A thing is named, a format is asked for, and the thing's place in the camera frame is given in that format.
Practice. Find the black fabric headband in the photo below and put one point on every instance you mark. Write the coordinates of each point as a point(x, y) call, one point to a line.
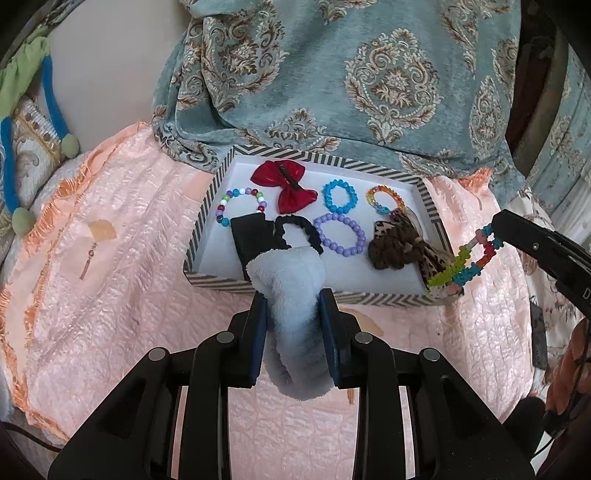
point(247, 240)

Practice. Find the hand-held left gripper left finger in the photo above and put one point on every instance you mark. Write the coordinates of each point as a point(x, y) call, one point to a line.
point(259, 341)

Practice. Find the white gold embroidered cushion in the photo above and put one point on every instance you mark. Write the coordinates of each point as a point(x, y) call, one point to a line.
point(34, 152)

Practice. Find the teal damask blanket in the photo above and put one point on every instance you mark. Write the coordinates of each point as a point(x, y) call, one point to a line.
point(323, 69)

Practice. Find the dark wooden furniture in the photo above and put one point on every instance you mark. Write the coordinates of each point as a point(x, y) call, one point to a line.
point(531, 115)

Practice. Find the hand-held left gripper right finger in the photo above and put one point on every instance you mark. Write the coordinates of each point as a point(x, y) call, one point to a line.
point(330, 341)

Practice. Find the teal damask curtain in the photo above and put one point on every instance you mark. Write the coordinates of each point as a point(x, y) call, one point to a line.
point(568, 152)

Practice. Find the black scrunchie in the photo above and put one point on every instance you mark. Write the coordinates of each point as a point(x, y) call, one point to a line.
point(295, 224)

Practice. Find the floral bed sheet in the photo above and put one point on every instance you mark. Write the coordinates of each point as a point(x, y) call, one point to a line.
point(521, 295)

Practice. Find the black device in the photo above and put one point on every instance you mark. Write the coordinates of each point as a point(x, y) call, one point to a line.
point(526, 424)

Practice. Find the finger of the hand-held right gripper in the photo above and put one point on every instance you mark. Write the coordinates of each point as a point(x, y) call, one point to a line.
point(526, 230)

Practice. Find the leopard print hair bow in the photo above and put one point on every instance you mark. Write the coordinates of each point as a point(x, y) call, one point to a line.
point(434, 265)

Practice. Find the red hair bow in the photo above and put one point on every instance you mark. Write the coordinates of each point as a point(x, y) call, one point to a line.
point(295, 198)

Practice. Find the striped tray with white inside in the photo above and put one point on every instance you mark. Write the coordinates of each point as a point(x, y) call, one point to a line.
point(217, 251)

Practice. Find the pink quilted bedspread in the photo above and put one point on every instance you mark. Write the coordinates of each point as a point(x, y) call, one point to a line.
point(115, 277)

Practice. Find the black flat rectangular object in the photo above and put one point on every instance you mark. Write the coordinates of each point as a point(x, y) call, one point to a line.
point(538, 334)

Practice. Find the white fluffy headband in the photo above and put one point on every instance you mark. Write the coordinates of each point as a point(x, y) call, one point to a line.
point(295, 295)

